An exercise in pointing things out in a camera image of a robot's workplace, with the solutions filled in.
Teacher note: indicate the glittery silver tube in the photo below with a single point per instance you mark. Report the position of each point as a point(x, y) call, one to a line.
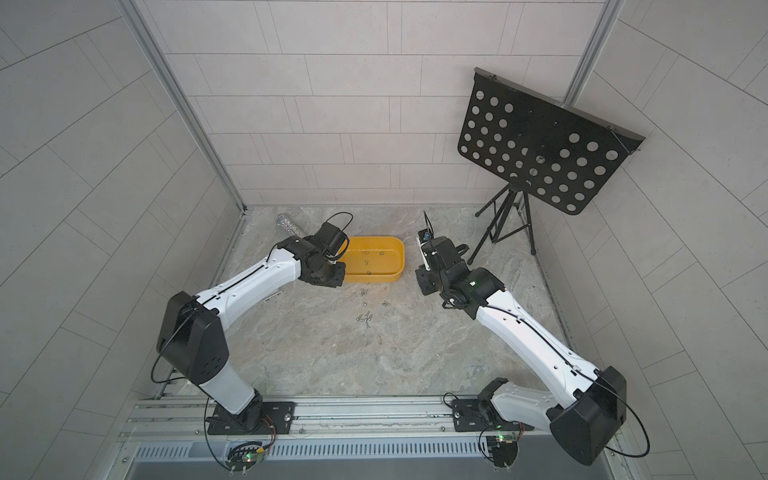
point(287, 224)

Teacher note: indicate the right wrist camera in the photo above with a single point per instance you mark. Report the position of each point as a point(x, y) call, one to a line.
point(428, 250)

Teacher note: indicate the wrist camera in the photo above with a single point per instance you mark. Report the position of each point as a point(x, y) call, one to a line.
point(331, 241)
point(428, 250)

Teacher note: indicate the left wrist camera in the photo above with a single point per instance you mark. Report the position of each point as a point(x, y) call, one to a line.
point(331, 241)

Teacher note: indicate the right circuit board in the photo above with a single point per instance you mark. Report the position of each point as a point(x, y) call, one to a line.
point(502, 452)

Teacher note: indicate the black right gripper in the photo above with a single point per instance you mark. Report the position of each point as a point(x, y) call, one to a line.
point(425, 285)

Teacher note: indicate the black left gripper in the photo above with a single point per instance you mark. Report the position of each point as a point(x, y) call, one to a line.
point(338, 280)

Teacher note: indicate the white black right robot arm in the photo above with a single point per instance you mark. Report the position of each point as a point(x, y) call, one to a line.
point(582, 406)

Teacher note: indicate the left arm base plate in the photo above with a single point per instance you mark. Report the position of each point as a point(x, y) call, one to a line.
point(267, 418)

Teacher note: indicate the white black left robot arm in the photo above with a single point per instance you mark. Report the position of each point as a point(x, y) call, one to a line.
point(192, 337)

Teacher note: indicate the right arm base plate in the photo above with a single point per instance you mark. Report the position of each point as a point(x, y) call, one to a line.
point(473, 415)

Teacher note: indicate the circuit board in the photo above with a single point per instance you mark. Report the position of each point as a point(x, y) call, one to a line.
point(243, 457)
point(502, 452)

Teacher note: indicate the black music stand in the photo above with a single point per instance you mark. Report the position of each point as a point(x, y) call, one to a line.
point(559, 155)

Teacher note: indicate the yellow plastic storage box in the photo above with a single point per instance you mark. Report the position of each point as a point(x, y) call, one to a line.
point(374, 259)

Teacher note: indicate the left circuit board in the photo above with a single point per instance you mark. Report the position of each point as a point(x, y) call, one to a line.
point(243, 457)

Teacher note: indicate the aluminium mounting rail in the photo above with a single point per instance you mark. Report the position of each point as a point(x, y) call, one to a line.
point(364, 418)

